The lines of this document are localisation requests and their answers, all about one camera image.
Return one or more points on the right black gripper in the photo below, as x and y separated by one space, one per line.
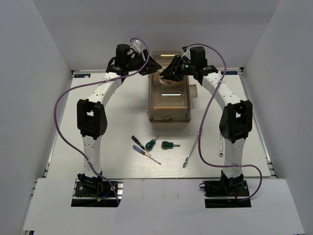
170 72

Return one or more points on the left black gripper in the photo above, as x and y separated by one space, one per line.
151 66

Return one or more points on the beige plastic toolbox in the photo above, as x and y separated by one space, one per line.
169 102

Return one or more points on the long silver wrench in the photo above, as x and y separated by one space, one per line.
190 152

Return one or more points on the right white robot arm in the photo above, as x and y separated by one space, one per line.
236 119

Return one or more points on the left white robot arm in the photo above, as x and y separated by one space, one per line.
91 117

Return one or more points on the green orange stubby screwdriver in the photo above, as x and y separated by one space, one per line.
168 145

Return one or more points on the black precision screwdriver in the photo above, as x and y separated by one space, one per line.
137 142

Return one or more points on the short silver wrench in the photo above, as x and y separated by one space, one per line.
221 154

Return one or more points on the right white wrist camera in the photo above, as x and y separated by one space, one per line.
186 53

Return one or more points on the blue handled screwdriver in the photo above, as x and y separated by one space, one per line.
142 152

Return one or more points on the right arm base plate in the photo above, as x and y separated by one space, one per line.
215 197

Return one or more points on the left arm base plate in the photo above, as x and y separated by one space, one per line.
104 196

